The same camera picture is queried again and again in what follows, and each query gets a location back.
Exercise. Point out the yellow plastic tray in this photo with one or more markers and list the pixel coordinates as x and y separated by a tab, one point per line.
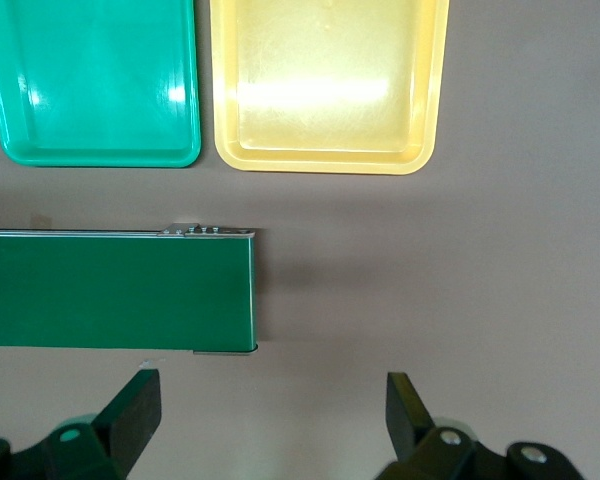
330	75

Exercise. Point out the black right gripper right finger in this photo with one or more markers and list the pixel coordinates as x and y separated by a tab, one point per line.
405	415

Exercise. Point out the green belt conveyor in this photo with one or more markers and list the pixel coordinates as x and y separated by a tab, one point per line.
105	290

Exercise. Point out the green plastic tray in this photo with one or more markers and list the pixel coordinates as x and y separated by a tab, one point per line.
105	75

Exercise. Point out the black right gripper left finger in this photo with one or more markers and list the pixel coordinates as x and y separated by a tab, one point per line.
130	415

